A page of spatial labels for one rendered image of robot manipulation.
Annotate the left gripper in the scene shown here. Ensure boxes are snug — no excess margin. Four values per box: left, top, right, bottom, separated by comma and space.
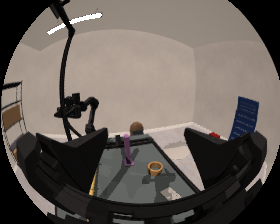
54, 105, 81, 119

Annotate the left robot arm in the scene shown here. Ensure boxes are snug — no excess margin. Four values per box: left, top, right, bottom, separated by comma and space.
64, 93, 99, 134

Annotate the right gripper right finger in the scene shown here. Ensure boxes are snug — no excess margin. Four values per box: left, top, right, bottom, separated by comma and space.
184, 128, 251, 189

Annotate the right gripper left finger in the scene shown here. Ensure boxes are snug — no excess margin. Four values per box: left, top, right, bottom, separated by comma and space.
36, 128, 108, 194

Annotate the orange ring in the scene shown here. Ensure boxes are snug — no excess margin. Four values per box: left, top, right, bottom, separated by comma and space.
148, 162, 163, 176

